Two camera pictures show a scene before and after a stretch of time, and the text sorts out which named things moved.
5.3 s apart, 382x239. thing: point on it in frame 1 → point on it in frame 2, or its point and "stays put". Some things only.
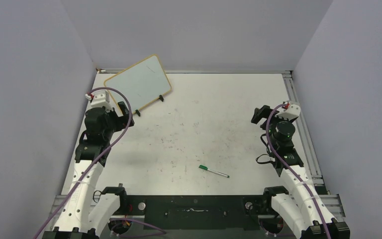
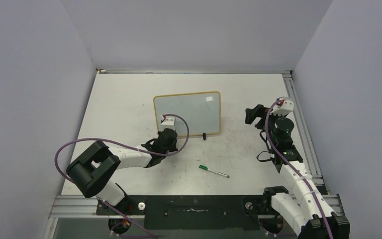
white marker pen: x=219 y=173 stays put
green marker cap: x=203 y=167 stays put
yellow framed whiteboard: x=143 y=83 → x=202 y=111
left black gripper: x=122 y=121 → x=174 y=147
